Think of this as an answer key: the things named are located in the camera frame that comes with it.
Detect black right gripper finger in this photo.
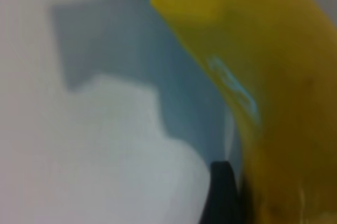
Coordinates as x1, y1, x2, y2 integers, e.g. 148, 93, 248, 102
199, 160, 245, 224

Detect yellow banana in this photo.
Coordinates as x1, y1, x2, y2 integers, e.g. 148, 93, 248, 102
130, 0, 337, 224

